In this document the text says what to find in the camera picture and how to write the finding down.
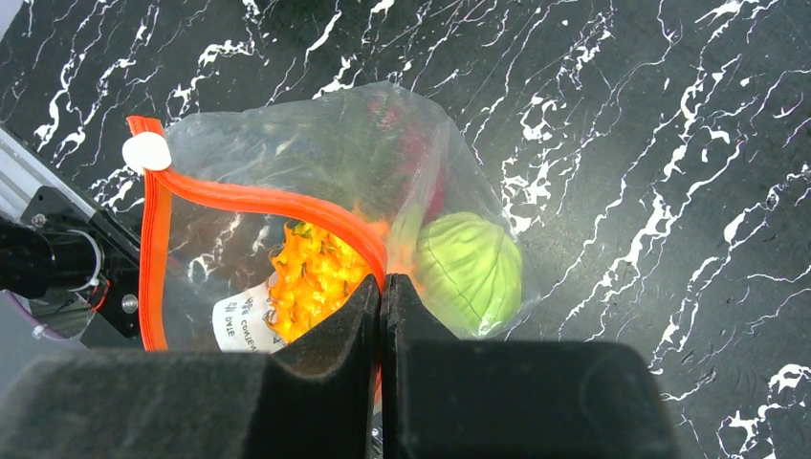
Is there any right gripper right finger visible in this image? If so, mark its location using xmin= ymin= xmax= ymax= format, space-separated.
xmin=381 ymin=274 xmax=680 ymax=458

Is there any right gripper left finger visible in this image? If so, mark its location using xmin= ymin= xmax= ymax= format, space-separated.
xmin=1 ymin=277 xmax=381 ymax=458

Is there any orange pineapple toy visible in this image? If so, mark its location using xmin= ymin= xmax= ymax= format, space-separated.
xmin=266 ymin=221 xmax=371 ymax=344

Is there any green cabbage toy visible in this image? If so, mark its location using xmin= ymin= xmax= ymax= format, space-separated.
xmin=414 ymin=212 xmax=523 ymax=339

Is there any clear zip bag orange zipper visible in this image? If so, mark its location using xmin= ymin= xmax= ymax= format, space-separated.
xmin=122 ymin=81 xmax=538 ymax=354

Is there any magenta round fruit toy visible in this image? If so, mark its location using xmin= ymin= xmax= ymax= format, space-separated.
xmin=369 ymin=98 xmax=446 ymax=223

